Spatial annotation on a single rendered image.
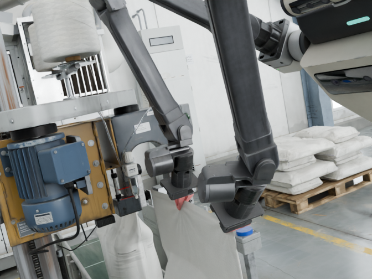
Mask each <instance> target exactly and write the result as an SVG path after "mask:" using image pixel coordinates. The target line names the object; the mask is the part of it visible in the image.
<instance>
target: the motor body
mask: <svg viewBox="0 0 372 279"><path fill-rule="evenodd" d="M64 137H65V135H64V132H58V133H52V134H48V135H43V136H40V137H39V138H34V139H32V138H29V139H23V140H20V141H15V142H12V143H9V144H7V148H8V149H10V150H9V151H8V154H9V159H10V162H11V166H12V170H13V174H14V178H15V183H16V186H17V189H18V194H19V197H20V198H22V199H25V201H24V202H22V209H23V213H24V217H25V220H26V223H27V226H28V228H30V229H31V230H32V231H33V232H36V233H48V232H52V231H57V230H60V229H63V228H66V227H68V226H70V225H72V224H74V223H75V222H76V220H75V214H74V210H73V206H72V203H71V199H70V196H69V193H68V190H67V189H65V188H64V185H58V184H56V183H45V182H44V180H43V175H42V171H41V168H40V164H39V159H38V152H39V151H41V150H44V149H48V148H52V147H56V146H59V145H62V144H65V141H64V139H62V138H64ZM72 191H73V196H74V201H75V205H76V209H77V214H78V218H79V219H80V217H81V213H82V207H81V202H80V197H79V192H78V189H76V188H73V189H72Z"/></svg>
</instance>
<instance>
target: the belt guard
mask: <svg viewBox="0 0 372 279"><path fill-rule="evenodd" d="M136 103H137V100H136V95H135V90H134V89H129V90H122V91H116V92H109V93H105V94H98V95H92V96H85V97H79V98H75V99H68V100H62V101H55V102H48V103H45V104H38V105H33V106H27V107H21V108H16V109H12V110H7V111H2V112H0V133H1V132H8V131H13V130H19V129H23V128H28V127H33V126H39V125H43V124H47V123H52V122H56V121H61V120H66V119H69V118H74V117H79V116H83V115H88V114H91V113H95V112H100V111H105V110H109V109H114V108H118V107H124V106H129V105H134V104H136Z"/></svg>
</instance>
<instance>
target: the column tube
mask: <svg viewBox="0 0 372 279"><path fill-rule="evenodd" d="M0 107H1V112H2V111H7V110H12V109H18V108H20V105H19V101H18V96H17V92H16V88H15V85H14V81H13V76H12V72H11V67H10V64H9V60H8V56H7V52H6V47H5V44H4V40H3V36H2V31H1V27H0ZM14 131H15V130H14ZM10 132H11V131H8V132H7V135H8V139H10V138H11V135H10ZM52 241H53V238H52V235H51V234H50V235H46V236H43V237H40V238H37V239H34V242H35V247H36V249H37V248H39V247H41V246H43V245H45V244H48V243H50V242H52ZM12 250H13V255H14V259H15V262H16V265H17V270H18V273H19V278H20V279H37V276H36V272H35V268H34V265H33V260H32V256H31V255H29V254H28V253H29V252H30V248H29V244H28V242H24V243H22V244H18V245H16V246H13V247H12ZM41 250H49V252H44V253H40V254H38V257H39V262H40V266H41V270H42V273H43V277H44V279H62V276H61V272H60V267H59V263H58V258H57V255H56V251H55V247H54V244H53V245H50V246H47V247H45V248H43V249H41ZM41 250H39V251H41Z"/></svg>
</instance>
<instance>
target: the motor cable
mask: <svg viewBox="0 0 372 279"><path fill-rule="evenodd" d="M68 193H69V196H70V199H71V203H72V206H73V210H74V214H75V220H76V227H77V231H76V234H75V235H74V236H72V237H69V238H64V239H59V240H55V241H52V242H50V243H48V244H45V245H43V246H41V247H39V248H37V249H35V250H33V251H31V252H29V253H28V254H29V255H34V254H40V253H44V252H49V250H41V249H43V248H45V247H47V246H50V245H53V244H56V243H59V242H63V241H69V240H73V239H75V238H76V237H77V236H78V235H79V232H80V224H79V218H78V213H77V209H76V205H75V201H74V196H73V191H72V188H71V189H68ZM39 250H41V251H39Z"/></svg>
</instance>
